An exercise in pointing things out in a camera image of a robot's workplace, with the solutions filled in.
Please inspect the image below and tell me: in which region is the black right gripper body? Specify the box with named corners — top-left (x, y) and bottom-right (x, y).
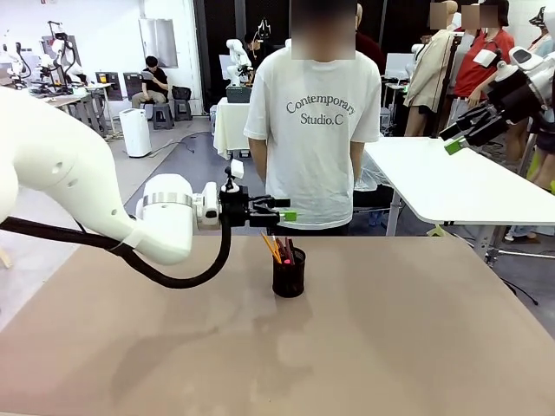
top-left (486, 68), bottom-right (544, 125)

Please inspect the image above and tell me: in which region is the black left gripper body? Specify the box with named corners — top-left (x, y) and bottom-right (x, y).
top-left (218, 185), bottom-right (253, 229)

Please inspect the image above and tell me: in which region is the person's left forearm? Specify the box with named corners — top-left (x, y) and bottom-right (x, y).
top-left (349, 139), bottom-right (364, 179)

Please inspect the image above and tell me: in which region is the person's right forearm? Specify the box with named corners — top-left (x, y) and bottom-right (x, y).
top-left (250, 138), bottom-right (268, 182)

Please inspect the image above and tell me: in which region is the black mesh pen holder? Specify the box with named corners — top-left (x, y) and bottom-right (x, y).
top-left (271, 247), bottom-right (307, 299)

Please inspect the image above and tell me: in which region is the person in red shirt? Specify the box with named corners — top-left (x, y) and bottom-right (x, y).
top-left (450, 0), bottom-right (516, 148)

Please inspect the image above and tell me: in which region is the person in white T-shirt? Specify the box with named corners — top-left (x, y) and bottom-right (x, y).
top-left (243, 0), bottom-right (382, 237)

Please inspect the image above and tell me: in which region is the table with white cloth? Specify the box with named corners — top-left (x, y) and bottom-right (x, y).
top-left (212, 97), bottom-right (257, 159)

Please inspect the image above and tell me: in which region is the clear plastic bag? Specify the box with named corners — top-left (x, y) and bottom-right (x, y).
top-left (354, 151), bottom-right (394, 192)

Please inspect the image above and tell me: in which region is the dark plastic stool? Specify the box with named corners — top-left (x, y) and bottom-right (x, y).
top-left (173, 99), bottom-right (194, 122)

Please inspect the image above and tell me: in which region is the black equipment box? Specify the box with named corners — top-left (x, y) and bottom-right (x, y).
top-left (225, 85), bottom-right (251, 104)

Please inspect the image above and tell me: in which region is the grey plastic stool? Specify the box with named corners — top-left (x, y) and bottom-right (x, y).
top-left (152, 103), bottom-right (175, 131)

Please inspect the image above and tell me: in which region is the white air purifier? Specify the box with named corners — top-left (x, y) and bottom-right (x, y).
top-left (119, 108), bottom-right (153, 158)

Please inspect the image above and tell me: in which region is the seated person in black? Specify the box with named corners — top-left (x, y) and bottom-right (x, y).
top-left (131, 55), bottom-right (170, 109)

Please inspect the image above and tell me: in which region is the grey workshop desk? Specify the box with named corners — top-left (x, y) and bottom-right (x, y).
top-left (42, 81), bottom-right (117, 140)

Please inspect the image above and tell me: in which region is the small white background robot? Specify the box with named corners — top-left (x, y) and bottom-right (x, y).
top-left (0, 42), bottom-right (32, 88)

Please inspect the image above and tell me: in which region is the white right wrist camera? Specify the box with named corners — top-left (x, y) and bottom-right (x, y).
top-left (471, 48), bottom-right (500, 68)

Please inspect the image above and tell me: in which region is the black corrugated cable hose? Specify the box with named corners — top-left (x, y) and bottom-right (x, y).
top-left (0, 216), bottom-right (233, 289)

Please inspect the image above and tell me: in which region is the white robot with black cables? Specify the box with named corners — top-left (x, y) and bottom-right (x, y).
top-left (41, 20), bottom-right (86, 94)

